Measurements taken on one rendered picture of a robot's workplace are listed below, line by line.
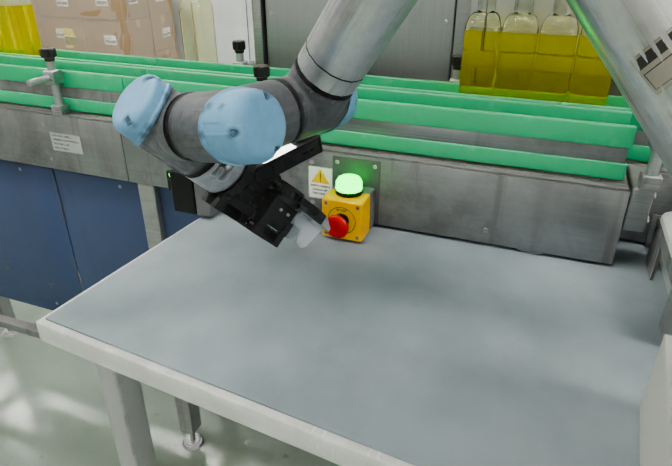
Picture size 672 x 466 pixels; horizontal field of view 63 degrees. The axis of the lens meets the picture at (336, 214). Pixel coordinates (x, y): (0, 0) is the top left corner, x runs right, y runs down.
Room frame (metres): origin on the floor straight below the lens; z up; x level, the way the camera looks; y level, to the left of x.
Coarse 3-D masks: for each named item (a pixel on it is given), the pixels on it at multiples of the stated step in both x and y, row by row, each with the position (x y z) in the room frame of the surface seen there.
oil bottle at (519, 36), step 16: (512, 16) 0.91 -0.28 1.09; (528, 16) 0.90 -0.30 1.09; (512, 32) 0.90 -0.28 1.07; (528, 32) 0.89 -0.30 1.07; (512, 48) 0.90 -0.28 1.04; (528, 48) 0.89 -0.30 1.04; (512, 64) 0.90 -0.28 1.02; (528, 64) 0.89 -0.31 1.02; (496, 80) 0.91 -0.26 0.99; (512, 80) 0.90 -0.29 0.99; (528, 80) 0.89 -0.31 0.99; (512, 96) 0.90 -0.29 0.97; (528, 96) 0.90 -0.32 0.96
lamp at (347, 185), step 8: (344, 176) 0.82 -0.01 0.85; (352, 176) 0.82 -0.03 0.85; (336, 184) 0.82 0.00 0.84; (344, 184) 0.81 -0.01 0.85; (352, 184) 0.81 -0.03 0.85; (360, 184) 0.81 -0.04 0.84; (336, 192) 0.82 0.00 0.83; (344, 192) 0.80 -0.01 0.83; (352, 192) 0.80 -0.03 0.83; (360, 192) 0.81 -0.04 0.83
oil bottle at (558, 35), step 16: (560, 16) 0.89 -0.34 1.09; (544, 32) 0.88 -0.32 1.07; (560, 32) 0.88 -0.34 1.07; (576, 32) 0.87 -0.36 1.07; (544, 48) 0.88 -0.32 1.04; (560, 48) 0.87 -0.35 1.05; (544, 64) 0.88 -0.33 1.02; (560, 64) 0.87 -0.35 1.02; (544, 80) 0.88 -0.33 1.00; (560, 80) 0.87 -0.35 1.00; (544, 96) 0.88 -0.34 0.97; (560, 96) 0.87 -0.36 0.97
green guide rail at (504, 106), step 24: (96, 72) 1.16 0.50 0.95; (120, 72) 1.14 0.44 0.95; (144, 72) 1.12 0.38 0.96; (168, 72) 1.09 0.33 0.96; (192, 72) 1.08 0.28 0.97; (360, 96) 0.95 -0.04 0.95; (384, 96) 0.94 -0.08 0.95; (408, 96) 0.92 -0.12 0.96; (432, 96) 0.91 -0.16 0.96; (456, 96) 0.90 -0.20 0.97; (600, 120) 0.81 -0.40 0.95; (624, 120) 0.80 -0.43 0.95
